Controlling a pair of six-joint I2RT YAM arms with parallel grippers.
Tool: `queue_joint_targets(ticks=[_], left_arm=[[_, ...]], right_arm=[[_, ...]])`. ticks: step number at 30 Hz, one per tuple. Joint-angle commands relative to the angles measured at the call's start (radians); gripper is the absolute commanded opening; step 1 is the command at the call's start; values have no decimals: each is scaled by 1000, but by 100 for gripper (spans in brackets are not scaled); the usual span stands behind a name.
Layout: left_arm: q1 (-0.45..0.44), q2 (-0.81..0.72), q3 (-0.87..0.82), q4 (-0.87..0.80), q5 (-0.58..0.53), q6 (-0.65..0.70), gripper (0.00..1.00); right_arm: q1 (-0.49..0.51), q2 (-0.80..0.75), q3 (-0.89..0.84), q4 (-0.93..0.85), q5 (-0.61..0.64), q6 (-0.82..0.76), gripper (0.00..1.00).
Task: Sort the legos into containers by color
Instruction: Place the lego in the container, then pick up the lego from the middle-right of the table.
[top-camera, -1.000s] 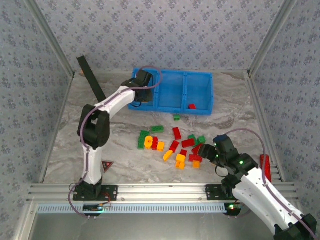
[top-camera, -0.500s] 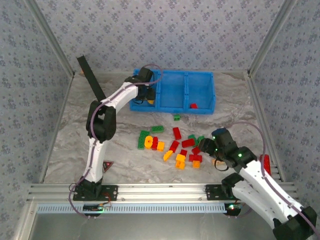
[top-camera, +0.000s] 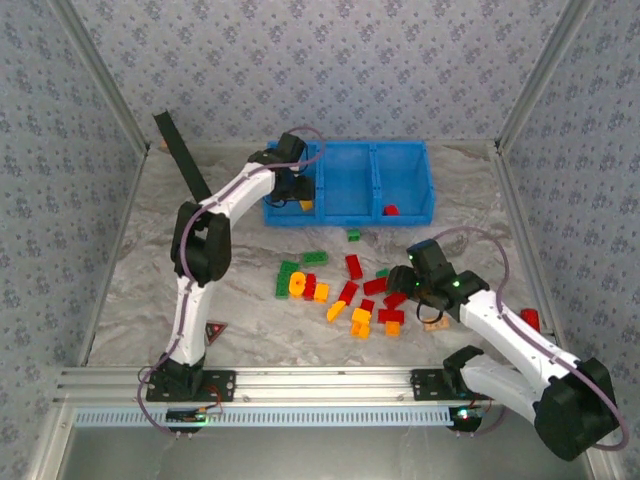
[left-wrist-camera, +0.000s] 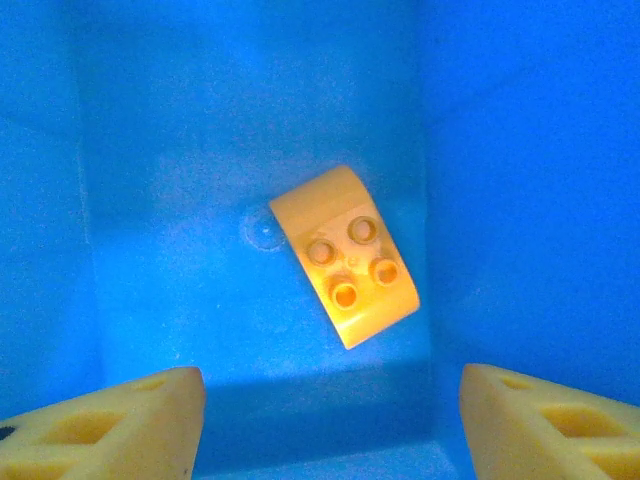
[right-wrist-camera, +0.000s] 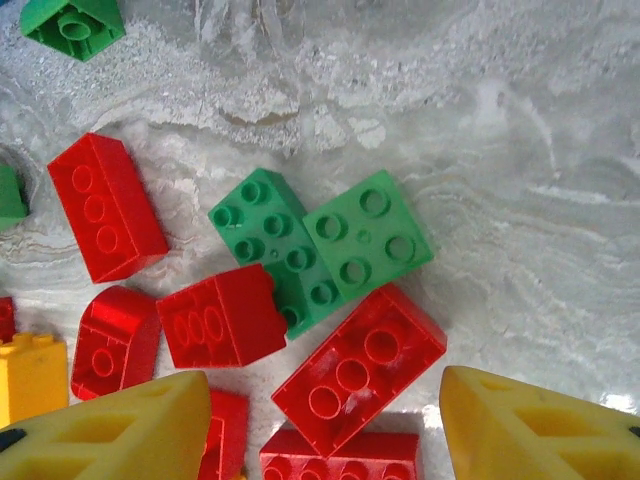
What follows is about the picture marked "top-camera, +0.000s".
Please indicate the long red lego brick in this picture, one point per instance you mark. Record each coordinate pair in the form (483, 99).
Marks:
(348, 291)
(354, 266)
(395, 300)
(310, 286)
(390, 316)
(375, 286)

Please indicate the small red lego brick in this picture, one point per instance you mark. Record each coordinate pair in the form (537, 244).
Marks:
(367, 305)

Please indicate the long green lego brick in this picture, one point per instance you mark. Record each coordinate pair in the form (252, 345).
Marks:
(315, 257)

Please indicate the yellow lego brick with hole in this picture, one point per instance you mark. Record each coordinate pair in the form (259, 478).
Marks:
(295, 287)

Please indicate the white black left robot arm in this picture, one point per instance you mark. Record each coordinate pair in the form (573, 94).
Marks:
(192, 320)

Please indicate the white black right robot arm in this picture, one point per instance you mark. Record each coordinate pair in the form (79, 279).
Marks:
(515, 337)

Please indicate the blue three-compartment plastic bin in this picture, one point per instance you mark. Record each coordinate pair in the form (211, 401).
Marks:
(350, 180)

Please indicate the small wooden block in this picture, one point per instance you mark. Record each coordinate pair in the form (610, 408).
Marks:
(436, 326)

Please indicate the red glitter tube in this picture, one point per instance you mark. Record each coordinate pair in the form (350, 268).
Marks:
(531, 318)

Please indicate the black flat strip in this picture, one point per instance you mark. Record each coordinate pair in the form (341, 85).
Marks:
(180, 155)

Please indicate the small green circuit board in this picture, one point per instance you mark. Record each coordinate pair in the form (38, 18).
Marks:
(187, 415)
(465, 415)

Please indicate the red triangle warning sign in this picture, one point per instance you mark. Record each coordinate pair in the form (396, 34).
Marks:
(217, 331)

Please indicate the grey metal panel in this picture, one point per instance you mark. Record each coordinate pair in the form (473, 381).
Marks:
(325, 455)

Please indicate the aluminium side rail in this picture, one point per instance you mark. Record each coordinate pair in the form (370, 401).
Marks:
(527, 250)
(117, 250)

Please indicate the long aluminium base rail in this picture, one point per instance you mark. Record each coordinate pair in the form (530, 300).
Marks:
(320, 385)

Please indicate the aluminium frame post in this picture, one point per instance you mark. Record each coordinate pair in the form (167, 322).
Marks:
(542, 75)
(105, 85)

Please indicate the aluminium lower frame bar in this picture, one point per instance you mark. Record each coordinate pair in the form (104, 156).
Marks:
(602, 470)
(50, 440)

